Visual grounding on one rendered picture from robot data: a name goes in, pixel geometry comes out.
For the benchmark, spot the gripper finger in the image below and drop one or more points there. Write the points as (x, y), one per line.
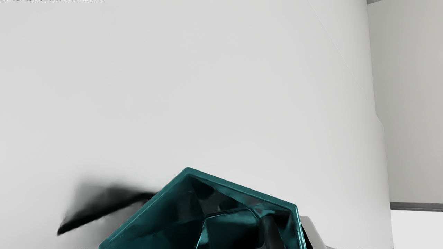
(316, 237)

